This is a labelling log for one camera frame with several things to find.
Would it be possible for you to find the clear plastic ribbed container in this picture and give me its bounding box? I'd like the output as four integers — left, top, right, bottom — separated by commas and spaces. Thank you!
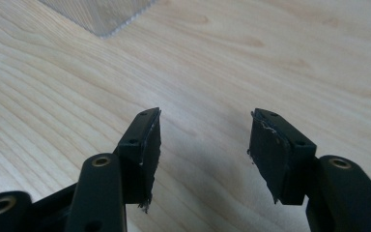
38, 0, 158, 40

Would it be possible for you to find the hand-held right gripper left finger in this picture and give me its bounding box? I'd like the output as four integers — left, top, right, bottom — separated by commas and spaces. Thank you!
113, 106, 162, 215

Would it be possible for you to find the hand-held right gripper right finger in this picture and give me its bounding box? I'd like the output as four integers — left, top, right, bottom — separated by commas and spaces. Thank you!
246, 107, 318, 206

